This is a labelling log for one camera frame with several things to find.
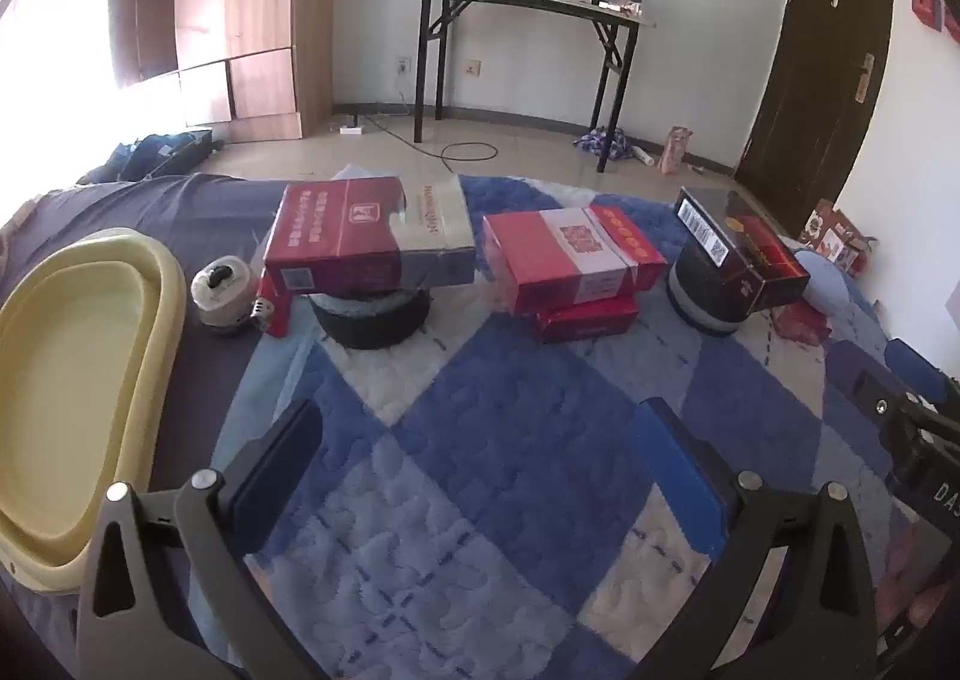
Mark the red gift box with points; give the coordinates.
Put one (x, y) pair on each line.
(832, 234)

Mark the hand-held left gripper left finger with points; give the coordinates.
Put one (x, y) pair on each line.
(281, 462)

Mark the yellow plastic basin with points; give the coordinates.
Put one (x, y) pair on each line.
(67, 365)

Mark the red box white panel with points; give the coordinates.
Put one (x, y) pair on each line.
(540, 253)

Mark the red lighter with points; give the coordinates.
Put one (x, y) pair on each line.
(276, 313)

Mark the black box gold print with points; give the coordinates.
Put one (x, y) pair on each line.
(750, 253)

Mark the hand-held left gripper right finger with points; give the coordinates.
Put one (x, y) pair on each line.
(667, 462)

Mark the white floor power strip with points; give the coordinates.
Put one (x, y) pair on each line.
(352, 127)

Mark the red wall decoration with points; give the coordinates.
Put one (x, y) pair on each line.
(927, 4)

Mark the white wall socket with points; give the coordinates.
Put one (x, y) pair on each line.
(403, 65)

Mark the wooden wardrobe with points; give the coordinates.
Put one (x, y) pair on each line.
(255, 13)

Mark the small red box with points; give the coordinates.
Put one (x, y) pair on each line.
(585, 322)

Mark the blue patterned cloth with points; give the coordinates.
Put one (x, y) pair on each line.
(604, 142)

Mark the black foam disc grey band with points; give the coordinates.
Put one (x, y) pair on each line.
(371, 328)

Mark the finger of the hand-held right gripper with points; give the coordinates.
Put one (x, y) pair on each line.
(859, 376)
(915, 359)

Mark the dark blue bag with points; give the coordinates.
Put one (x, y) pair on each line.
(150, 155)

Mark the blue white checked blanket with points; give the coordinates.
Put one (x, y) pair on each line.
(480, 440)

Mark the thick black foam disc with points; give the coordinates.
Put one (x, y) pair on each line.
(697, 301)

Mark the round white pad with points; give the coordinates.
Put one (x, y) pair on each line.
(836, 286)

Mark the small red white packet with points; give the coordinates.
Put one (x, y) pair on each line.
(621, 7)

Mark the yellowish wall socket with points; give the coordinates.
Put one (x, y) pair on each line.
(472, 68)

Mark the dark brown door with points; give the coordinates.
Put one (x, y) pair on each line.
(817, 88)

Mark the large red carton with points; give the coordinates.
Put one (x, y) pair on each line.
(337, 223)

